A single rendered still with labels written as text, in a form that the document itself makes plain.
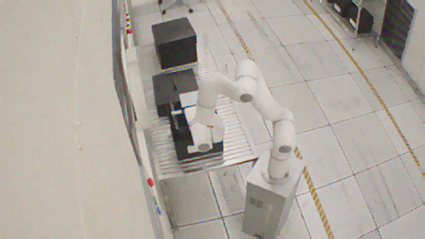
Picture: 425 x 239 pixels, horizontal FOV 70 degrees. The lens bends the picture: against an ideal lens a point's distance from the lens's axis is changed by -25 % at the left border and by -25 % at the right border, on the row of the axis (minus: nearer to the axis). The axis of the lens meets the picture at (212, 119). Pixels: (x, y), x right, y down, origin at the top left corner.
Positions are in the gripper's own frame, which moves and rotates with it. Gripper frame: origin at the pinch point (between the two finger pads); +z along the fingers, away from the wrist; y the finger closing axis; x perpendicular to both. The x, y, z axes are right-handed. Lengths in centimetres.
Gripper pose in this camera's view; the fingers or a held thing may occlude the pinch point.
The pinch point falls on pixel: (192, 101)
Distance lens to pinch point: 217.0
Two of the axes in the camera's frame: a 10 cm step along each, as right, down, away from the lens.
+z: -2.2, -7.3, 6.5
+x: -0.5, -6.6, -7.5
